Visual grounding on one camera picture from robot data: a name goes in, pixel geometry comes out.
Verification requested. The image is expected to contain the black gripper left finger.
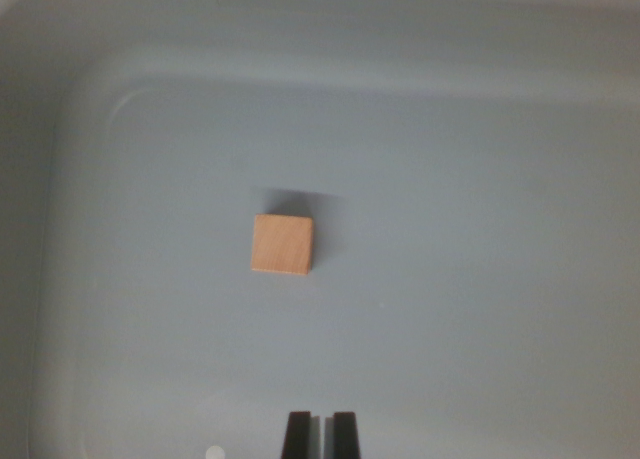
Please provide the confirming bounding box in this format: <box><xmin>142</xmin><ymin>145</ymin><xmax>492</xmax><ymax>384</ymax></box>
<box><xmin>280</xmin><ymin>410</ymin><xmax>322</xmax><ymax>459</ymax></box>

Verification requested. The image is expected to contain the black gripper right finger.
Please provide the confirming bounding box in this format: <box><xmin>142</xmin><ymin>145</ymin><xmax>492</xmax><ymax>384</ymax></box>
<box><xmin>323</xmin><ymin>410</ymin><xmax>363</xmax><ymax>459</ymax></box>

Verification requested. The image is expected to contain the wooden cube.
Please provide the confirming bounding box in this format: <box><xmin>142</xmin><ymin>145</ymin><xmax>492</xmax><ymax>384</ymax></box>
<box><xmin>249</xmin><ymin>213</ymin><xmax>315</xmax><ymax>277</ymax></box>

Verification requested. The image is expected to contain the grey plastic bin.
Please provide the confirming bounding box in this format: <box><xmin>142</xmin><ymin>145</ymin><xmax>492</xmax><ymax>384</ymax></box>
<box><xmin>0</xmin><ymin>0</ymin><xmax>640</xmax><ymax>459</ymax></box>

